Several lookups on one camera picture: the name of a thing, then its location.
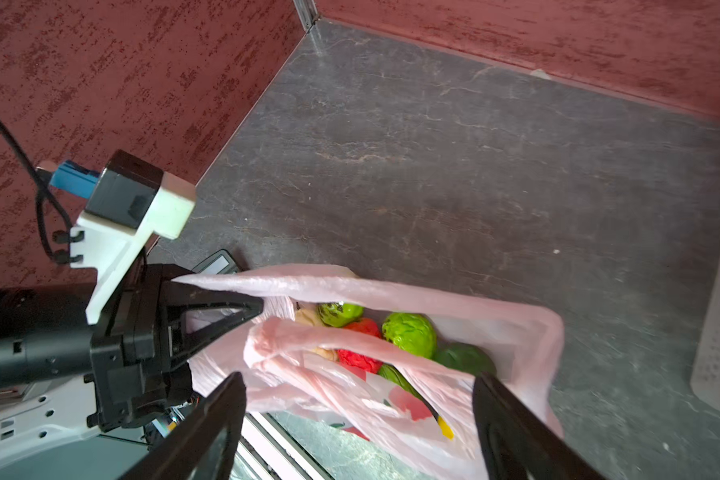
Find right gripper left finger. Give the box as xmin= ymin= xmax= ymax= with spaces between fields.
xmin=122 ymin=372 xmax=246 ymax=480

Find green pepper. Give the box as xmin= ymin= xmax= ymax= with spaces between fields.
xmin=432 ymin=342 xmax=497 ymax=377

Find light green bumpy fruit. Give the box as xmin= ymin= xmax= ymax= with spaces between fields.
xmin=382 ymin=312 xmax=438 ymax=359

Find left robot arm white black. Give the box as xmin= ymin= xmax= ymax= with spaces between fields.
xmin=0 ymin=261 xmax=264 ymax=469

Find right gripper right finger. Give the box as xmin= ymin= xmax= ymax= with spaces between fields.
xmin=472 ymin=372 xmax=604 ymax=480

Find left aluminium corner post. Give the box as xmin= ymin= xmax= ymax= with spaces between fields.
xmin=293 ymin=0 xmax=320 ymax=33

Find pink plastic bag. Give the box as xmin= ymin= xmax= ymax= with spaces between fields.
xmin=184 ymin=264 xmax=564 ymax=479

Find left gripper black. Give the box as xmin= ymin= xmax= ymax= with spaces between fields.
xmin=85 ymin=259 xmax=264 ymax=432

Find small green fruit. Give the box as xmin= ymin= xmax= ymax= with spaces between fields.
xmin=317 ymin=302 xmax=364 ymax=328

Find red apple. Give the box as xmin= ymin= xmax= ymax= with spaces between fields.
xmin=336 ymin=317 xmax=383 ymax=374

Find black calculator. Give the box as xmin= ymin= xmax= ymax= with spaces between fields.
xmin=192 ymin=249 xmax=241 ymax=275

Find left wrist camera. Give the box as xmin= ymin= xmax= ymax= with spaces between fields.
xmin=35 ymin=150 xmax=196 ymax=325

